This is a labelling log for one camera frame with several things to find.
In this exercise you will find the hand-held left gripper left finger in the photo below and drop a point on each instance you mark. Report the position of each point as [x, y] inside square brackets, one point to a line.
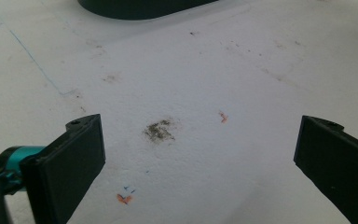
[66, 169]

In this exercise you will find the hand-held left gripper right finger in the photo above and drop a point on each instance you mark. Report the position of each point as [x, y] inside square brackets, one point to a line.
[338, 161]

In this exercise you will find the black oval tray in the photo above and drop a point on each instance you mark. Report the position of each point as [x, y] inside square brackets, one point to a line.
[143, 7]

